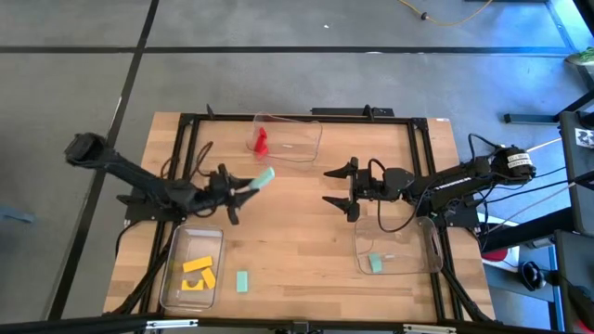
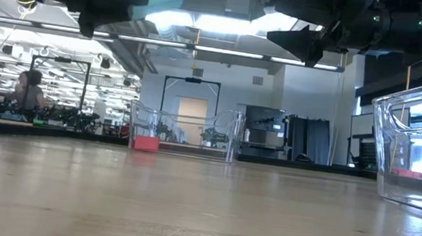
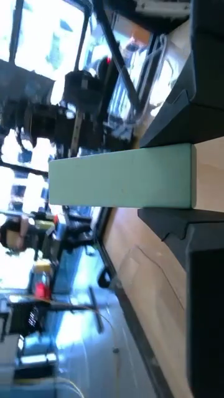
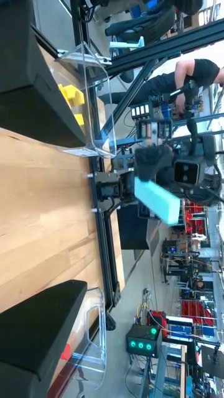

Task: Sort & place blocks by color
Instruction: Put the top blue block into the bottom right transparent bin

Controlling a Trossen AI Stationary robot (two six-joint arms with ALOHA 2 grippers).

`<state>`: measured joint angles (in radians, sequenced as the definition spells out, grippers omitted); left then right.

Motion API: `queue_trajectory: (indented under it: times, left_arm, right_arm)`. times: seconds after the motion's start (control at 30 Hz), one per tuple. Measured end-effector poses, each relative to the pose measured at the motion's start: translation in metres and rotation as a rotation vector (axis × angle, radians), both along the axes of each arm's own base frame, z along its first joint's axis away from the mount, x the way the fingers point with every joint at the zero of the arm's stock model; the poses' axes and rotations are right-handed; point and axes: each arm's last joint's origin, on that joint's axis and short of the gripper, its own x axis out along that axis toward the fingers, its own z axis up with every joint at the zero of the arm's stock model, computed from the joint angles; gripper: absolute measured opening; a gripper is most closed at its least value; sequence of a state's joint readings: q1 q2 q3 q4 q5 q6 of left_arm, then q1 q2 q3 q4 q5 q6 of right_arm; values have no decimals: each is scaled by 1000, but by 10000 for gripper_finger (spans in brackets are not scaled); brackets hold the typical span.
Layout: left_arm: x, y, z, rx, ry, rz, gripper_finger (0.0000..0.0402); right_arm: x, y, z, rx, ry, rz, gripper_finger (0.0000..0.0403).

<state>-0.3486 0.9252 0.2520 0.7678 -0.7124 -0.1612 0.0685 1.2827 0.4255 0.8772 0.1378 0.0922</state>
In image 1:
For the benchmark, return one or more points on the clear plastic bin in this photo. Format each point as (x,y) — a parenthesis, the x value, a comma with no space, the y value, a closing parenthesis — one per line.
(408,250)
(192,241)

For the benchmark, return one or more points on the black diagonal floor beam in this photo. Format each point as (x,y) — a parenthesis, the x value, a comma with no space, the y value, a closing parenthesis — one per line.
(529,229)

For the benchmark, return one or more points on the black aluminium table frame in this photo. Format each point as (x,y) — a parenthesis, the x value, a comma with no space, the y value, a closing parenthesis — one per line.
(394,119)

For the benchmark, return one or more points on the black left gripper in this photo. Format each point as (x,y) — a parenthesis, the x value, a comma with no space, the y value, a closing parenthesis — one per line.
(220,192)

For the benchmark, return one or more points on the red wedge block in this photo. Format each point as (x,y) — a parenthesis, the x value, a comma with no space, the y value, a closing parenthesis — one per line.
(261,150)

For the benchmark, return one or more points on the black front crossbar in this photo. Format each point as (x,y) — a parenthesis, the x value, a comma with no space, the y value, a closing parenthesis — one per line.
(69,325)

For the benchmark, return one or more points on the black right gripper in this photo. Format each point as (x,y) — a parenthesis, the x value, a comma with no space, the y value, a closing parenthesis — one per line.
(380,183)

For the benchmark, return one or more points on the black equipment cart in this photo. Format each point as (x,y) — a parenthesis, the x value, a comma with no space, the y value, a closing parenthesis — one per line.
(577,185)

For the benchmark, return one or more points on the black rear mounting bar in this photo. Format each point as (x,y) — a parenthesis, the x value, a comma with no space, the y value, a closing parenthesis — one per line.
(343,111)

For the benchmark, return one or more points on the red round object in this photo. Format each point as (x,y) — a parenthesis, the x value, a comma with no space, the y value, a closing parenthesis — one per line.
(495,255)

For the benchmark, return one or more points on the clear bin with red blocks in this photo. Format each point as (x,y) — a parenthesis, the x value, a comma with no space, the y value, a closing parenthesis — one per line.
(297,139)

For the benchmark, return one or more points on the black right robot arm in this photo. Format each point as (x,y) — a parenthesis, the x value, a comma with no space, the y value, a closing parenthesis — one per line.
(455,183)

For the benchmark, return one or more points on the person's green shoe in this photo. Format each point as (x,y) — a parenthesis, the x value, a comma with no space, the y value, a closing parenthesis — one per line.
(581,57)

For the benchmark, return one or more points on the silver bracket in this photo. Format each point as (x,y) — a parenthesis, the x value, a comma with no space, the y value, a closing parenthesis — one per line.
(171,324)
(429,329)

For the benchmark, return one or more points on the teal triangular block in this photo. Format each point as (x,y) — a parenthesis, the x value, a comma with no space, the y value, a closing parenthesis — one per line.
(375,262)

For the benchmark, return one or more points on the red rectangular block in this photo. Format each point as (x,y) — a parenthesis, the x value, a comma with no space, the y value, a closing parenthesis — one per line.
(262,136)

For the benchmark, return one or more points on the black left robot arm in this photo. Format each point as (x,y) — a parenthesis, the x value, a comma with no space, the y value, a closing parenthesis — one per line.
(139,181)

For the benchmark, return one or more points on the yellow arch block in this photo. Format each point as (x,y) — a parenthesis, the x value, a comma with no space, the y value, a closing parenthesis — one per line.
(185,286)

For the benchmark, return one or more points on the yellow plank block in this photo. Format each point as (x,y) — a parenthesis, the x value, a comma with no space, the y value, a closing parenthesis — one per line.
(197,264)

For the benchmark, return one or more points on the black floor bar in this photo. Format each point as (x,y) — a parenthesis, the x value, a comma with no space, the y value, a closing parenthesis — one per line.
(529,118)

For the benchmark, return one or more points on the black white fiducial marker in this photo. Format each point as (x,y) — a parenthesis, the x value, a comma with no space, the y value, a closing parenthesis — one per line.
(584,138)

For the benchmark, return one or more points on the small yellow block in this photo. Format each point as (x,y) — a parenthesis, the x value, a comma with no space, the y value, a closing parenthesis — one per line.
(209,278)

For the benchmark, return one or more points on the teal rectangular block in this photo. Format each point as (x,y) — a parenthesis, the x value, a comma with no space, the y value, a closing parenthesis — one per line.
(263,178)
(241,281)

